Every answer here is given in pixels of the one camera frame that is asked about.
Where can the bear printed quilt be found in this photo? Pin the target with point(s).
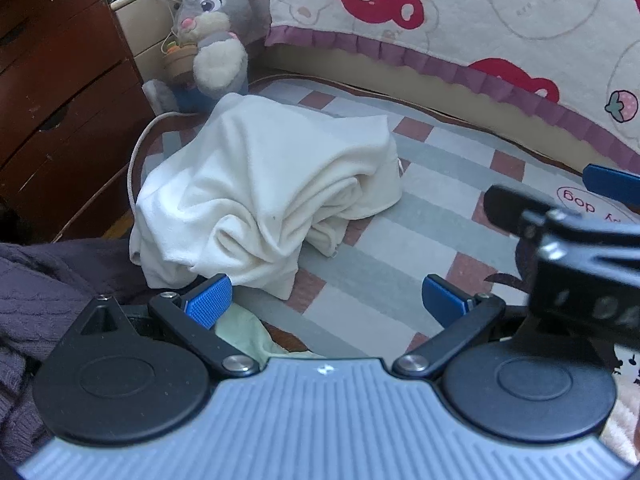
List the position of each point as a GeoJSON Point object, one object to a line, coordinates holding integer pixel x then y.
{"type": "Point", "coordinates": [475, 5]}

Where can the light green cloth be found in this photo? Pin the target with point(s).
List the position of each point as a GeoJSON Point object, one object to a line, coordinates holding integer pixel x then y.
{"type": "Point", "coordinates": [245, 332]}

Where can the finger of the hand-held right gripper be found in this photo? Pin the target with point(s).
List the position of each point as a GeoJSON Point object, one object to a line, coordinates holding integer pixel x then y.
{"type": "Point", "coordinates": [610, 180]}
{"type": "Point", "coordinates": [510, 205]}

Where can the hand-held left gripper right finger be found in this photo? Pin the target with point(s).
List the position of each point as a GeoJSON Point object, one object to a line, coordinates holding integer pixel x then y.
{"type": "Point", "coordinates": [442, 302]}

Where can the grey plush rabbit toy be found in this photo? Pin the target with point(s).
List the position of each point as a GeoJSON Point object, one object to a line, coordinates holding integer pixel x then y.
{"type": "Point", "coordinates": [215, 20]}

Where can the white garment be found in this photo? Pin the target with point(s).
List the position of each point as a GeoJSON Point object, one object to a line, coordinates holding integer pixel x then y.
{"type": "Point", "coordinates": [260, 185]}

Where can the dark wooden drawer cabinet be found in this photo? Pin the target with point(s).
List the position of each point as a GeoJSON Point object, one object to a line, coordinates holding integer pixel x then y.
{"type": "Point", "coordinates": [55, 85]}

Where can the checked bed sheet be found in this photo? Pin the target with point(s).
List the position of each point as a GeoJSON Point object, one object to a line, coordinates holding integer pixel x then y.
{"type": "Point", "coordinates": [450, 170]}

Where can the beige mattress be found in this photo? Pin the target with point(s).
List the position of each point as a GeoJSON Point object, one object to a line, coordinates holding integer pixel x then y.
{"type": "Point", "coordinates": [400, 72]}

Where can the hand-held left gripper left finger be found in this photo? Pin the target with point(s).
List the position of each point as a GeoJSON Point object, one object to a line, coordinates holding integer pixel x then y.
{"type": "Point", "coordinates": [207, 302]}

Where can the beige bedside cabinet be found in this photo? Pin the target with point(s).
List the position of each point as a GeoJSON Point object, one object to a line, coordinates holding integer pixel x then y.
{"type": "Point", "coordinates": [145, 25]}

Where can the purple knit sweater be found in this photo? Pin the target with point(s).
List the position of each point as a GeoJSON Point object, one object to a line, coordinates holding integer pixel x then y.
{"type": "Point", "coordinates": [30, 300]}

